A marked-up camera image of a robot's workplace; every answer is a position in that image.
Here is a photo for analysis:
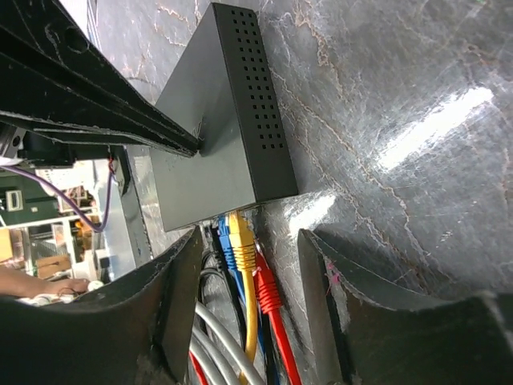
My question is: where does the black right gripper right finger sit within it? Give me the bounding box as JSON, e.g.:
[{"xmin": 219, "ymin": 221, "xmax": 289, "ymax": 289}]
[{"xmin": 297, "ymin": 229, "xmax": 512, "ymax": 384}]

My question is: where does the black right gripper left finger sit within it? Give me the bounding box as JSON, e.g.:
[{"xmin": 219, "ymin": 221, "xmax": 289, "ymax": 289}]
[{"xmin": 1, "ymin": 228, "xmax": 204, "ymax": 384}]

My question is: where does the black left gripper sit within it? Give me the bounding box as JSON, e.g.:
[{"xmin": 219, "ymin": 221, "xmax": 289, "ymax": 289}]
[{"xmin": 1, "ymin": 1, "xmax": 198, "ymax": 168}]

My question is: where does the black network switch box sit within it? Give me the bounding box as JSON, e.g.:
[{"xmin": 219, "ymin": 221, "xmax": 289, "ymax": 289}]
[{"xmin": 150, "ymin": 3, "xmax": 298, "ymax": 231}]

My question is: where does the person's bare hand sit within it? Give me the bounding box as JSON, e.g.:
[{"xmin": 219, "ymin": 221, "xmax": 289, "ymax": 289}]
[{"xmin": 1, "ymin": 266, "xmax": 90, "ymax": 298}]

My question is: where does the grey coiled ethernet cable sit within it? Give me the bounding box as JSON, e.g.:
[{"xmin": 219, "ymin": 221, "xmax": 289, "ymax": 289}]
[{"xmin": 188, "ymin": 300, "xmax": 268, "ymax": 385}]

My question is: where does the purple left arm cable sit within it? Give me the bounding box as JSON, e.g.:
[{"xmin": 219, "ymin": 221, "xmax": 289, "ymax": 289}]
[{"xmin": 0, "ymin": 158, "xmax": 119, "ymax": 233}]

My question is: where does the black power cable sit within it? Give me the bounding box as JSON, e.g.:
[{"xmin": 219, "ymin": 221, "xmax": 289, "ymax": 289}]
[{"xmin": 198, "ymin": 224, "xmax": 281, "ymax": 385}]

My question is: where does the yellow ethernet cable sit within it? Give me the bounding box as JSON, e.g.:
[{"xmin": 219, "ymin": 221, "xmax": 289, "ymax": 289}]
[{"xmin": 226, "ymin": 210, "xmax": 260, "ymax": 385}]

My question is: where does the blue ethernet cable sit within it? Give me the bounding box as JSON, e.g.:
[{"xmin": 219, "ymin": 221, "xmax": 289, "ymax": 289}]
[{"xmin": 216, "ymin": 214, "xmax": 268, "ymax": 385}]

